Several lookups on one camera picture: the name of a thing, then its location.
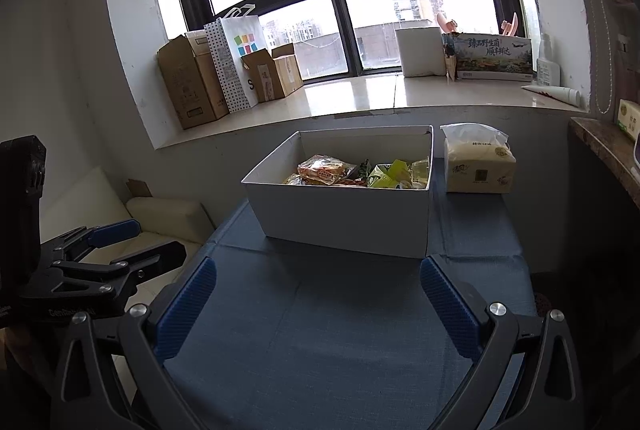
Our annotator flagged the brown box with white label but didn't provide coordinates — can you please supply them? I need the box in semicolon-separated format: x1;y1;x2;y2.
185;30;232;118

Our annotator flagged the white plastic bottle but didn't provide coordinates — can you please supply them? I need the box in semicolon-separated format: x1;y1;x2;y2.
536;35;562;87

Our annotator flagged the blue tablecloth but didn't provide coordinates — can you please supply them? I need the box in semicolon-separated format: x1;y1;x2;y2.
165;157;538;430

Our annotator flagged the large brown cardboard box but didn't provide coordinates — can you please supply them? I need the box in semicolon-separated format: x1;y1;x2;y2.
157;35;231;131

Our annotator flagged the open small brown cardboard box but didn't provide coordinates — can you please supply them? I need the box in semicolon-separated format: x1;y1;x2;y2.
241;47;291;103

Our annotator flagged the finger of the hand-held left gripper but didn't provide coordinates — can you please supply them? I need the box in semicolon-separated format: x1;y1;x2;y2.
41;219;142;262
52;239;187;307

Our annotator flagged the clear packet with orange block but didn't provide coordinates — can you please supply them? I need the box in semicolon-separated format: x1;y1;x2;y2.
297;154;357;187

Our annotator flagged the pale green packet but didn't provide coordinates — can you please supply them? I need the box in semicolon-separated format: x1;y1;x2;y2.
617;99;640;136

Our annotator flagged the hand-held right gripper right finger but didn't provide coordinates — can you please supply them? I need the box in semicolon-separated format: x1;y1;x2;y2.
419;253;587;430

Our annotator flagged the plain brown cardboard box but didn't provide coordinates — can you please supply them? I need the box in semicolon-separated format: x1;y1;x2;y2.
271;42;304;97

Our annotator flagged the light green snack packet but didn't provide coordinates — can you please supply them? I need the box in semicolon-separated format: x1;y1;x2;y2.
367;162;402;189

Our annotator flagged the white tube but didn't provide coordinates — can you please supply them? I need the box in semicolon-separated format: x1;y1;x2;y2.
521;84;582;107

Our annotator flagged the small clear green packet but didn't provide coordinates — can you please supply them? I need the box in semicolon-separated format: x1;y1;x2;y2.
410;157;432;189

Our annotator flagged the white stone windowsill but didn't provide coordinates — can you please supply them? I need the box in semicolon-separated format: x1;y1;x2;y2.
155;72;591;151

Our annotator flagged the white tissue pack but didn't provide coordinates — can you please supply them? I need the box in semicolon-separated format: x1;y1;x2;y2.
440;123;517;194

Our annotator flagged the landscape printed box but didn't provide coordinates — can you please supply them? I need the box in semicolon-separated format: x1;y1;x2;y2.
445;32;536;82

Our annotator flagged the polka dot paper bag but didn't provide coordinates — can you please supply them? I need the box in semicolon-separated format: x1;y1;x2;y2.
204;20;258;113

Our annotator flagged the white sofa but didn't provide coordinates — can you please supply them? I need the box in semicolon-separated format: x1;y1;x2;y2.
40;165;216;311

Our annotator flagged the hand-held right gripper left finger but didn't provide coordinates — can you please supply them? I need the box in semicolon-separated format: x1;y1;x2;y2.
50;255;218;430

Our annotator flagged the white square container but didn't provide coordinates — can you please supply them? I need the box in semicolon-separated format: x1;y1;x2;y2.
395;27;448;78

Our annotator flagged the brown marble side counter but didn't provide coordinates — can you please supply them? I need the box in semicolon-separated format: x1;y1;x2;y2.
569;117;640;211

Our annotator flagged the white cardboard box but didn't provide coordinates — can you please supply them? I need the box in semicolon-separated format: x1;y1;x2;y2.
241;125;435;259

